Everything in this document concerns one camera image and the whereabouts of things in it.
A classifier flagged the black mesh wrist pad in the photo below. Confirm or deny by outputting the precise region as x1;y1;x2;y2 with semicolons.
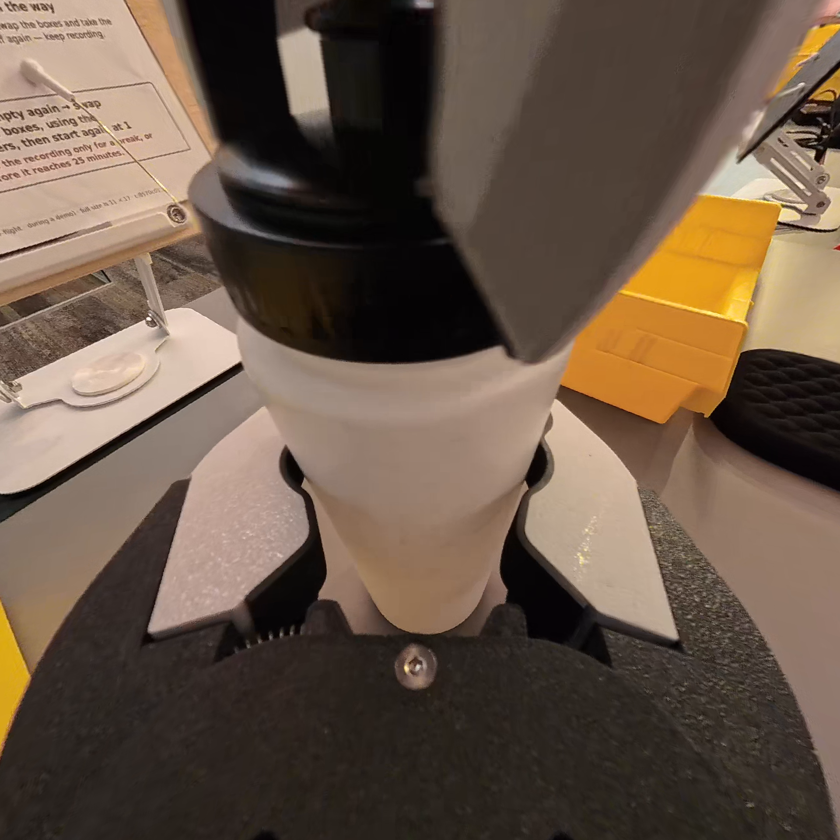
710;348;840;493

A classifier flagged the black bottle lid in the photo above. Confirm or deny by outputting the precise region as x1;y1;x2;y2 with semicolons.
187;0;519;365

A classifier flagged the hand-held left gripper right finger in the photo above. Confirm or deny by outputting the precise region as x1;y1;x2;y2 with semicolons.
502;397;681;647

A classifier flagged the tilted panel stand white base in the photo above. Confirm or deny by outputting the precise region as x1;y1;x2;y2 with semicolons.
735;26;840;231

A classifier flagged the white plastic bottle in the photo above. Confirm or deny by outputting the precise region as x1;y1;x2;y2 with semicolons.
236;318;575;634

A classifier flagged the yellow plastic bin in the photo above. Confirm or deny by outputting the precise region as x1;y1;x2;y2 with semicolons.
781;23;840;76
0;600;32;746
561;193;782;424

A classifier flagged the printed instruction sheet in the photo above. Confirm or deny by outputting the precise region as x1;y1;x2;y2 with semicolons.
0;0;212;257

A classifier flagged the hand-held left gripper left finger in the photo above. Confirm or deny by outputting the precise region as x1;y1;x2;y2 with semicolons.
146;406;328;641

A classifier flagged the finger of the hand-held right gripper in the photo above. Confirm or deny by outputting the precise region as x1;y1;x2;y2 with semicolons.
180;0;317;175
428;0;818;365

